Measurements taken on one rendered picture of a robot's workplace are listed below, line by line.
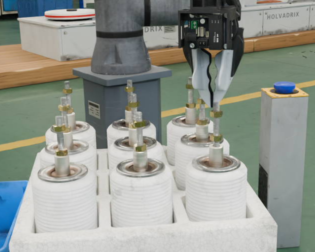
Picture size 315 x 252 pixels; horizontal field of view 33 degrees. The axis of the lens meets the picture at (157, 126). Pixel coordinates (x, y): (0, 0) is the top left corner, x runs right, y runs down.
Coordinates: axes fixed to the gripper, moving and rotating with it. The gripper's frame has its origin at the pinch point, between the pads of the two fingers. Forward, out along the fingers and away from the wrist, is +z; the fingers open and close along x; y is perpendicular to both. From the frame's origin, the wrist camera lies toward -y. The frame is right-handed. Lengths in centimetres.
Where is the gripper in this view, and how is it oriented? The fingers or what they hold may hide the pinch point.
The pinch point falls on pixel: (213, 98)
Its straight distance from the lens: 83.3
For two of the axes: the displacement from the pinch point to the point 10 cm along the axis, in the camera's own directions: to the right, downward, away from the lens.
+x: 9.6, 0.6, -2.9
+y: -2.9, 2.8, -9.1
